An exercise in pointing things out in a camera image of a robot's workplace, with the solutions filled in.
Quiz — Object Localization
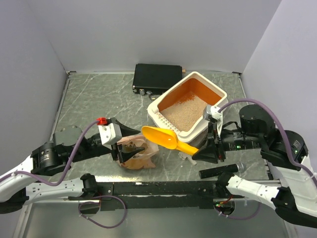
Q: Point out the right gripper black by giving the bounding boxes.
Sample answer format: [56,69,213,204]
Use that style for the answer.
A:
[190,119,260,162]

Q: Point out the pink cat litter bag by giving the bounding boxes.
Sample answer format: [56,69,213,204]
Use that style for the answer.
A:
[117,135,159,170]

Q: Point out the beige bag sealing clip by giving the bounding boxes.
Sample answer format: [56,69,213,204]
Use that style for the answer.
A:
[178,152,197,166]

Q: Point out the yellow plastic litter scoop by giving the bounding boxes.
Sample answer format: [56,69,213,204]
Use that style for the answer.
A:
[141,126,198,156]

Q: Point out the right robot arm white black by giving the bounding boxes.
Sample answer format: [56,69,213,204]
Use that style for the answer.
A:
[193,104,317,228]

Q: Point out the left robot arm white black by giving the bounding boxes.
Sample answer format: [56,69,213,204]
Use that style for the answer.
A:
[0,118,144,214]

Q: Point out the clean litter granules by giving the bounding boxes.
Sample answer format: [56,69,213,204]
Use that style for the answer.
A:
[161,96,207,132]

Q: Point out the cream orange litter box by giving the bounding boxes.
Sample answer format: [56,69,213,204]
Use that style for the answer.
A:
[147,71,228,143]

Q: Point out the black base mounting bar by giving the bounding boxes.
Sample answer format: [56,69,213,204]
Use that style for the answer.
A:
[95,180,231,209]

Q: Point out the black carrying case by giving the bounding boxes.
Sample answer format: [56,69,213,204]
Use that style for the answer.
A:
[132,63,183,95]

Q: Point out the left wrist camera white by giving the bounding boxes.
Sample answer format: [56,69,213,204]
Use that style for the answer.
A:
[97,117,122,146]

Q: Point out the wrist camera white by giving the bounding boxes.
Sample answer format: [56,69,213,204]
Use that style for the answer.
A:
[97,117,122,146]
[203,105,223,136]

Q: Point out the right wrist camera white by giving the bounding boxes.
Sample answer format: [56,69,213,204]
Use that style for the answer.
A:
[203,105,223,136]

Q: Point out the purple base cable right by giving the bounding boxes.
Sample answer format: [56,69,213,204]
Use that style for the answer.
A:
[214,203,262,221]

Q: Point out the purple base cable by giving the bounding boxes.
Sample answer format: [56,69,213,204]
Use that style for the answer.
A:
[78,195,127,229]
[214,203,262,221]

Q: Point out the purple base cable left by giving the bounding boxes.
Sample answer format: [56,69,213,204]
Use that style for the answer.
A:
[78,195,127,229]

